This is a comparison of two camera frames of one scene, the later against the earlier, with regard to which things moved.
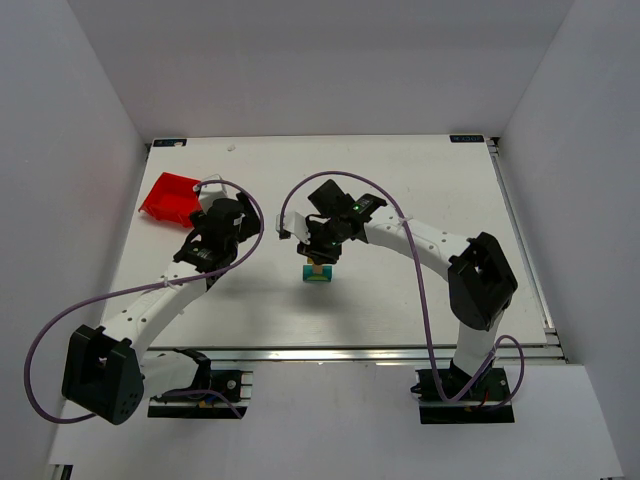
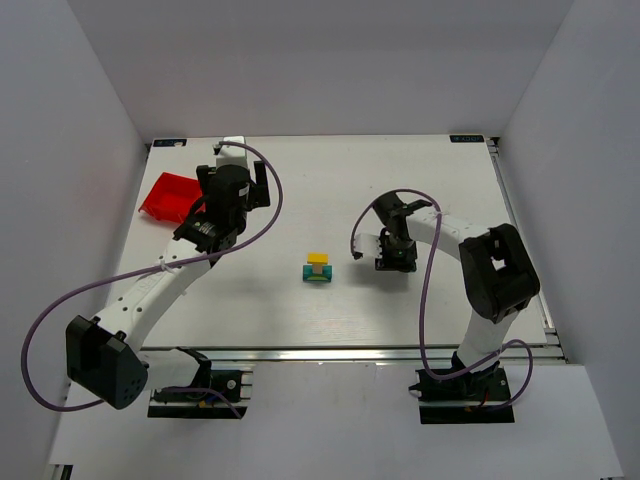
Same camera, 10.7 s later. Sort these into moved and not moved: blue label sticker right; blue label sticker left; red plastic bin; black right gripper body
Moved: black right gripper body
Not moved: blue label sticker left; red plastic bin; blue label sticker right
